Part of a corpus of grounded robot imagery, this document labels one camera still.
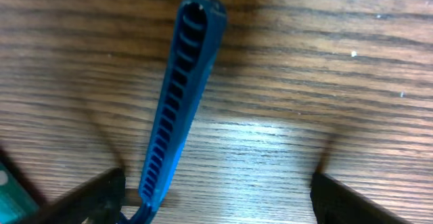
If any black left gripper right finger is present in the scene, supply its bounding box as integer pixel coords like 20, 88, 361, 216
310, 173, 409, 224

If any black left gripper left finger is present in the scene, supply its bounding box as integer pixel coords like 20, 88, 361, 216
20, 168, 125, 224

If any Colgate toothpaste tube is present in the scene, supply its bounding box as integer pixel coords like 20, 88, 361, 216
1, 163, 39, 224

